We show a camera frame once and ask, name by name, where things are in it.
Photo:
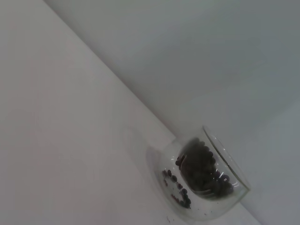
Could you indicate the double-walled glass cup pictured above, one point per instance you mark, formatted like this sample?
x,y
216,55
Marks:
x,y
234,185

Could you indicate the clear glass saucer with beans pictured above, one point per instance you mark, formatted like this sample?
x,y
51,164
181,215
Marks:
x,y
157,182

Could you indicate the coffee bean pile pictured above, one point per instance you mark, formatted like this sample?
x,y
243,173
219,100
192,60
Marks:
x,y
199,168

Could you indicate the scattered loose coffee beans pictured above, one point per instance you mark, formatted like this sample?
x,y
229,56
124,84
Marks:
x,y
184,193

